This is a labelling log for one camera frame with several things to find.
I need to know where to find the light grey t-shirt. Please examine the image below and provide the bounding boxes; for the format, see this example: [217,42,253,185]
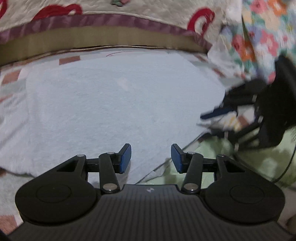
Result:
[1,52,225,184]

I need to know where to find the light green cloth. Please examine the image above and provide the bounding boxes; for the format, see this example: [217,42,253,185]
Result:
[138,127,296,188]

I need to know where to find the black cable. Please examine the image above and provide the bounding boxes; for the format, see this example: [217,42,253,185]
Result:
[271,141,296,185]

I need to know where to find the floral blanket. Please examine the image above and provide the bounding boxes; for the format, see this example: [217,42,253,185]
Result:
[208,1,295,83]

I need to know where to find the white quilt with red bears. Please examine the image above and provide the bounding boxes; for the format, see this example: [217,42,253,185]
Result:
[0,0,243,53]

